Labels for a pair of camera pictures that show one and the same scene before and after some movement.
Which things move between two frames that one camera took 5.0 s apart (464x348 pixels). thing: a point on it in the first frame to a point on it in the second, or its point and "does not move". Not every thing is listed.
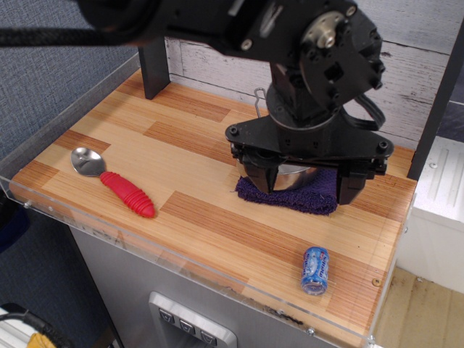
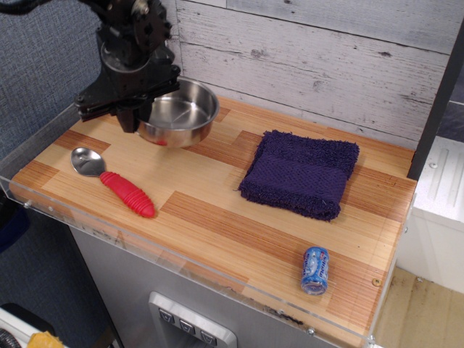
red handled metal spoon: [90, 162] does not move
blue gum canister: [315, 271] does not move
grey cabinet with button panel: [153, 302] does not move
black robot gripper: [339, 143] to [117, 87]
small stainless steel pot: [287, 177] to [183, 117]
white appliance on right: [432, 243] does not move
